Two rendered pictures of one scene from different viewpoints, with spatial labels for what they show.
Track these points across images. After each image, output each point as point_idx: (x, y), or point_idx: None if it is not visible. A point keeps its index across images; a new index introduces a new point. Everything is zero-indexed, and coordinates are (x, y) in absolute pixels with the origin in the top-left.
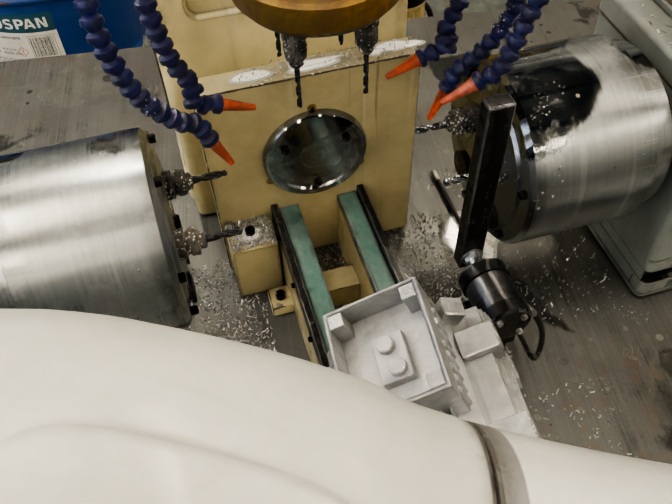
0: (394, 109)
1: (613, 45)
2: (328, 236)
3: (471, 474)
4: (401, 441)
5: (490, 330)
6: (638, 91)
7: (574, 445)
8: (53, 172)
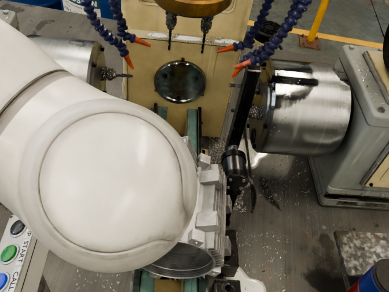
0: (223, 73)
1: (333, 69)
2: (179, 129)
3: (45, 66)
4: (26, 49)
5: (217, 173)
6: (336, 92)
7: (259, 262)
8: (50, 46)
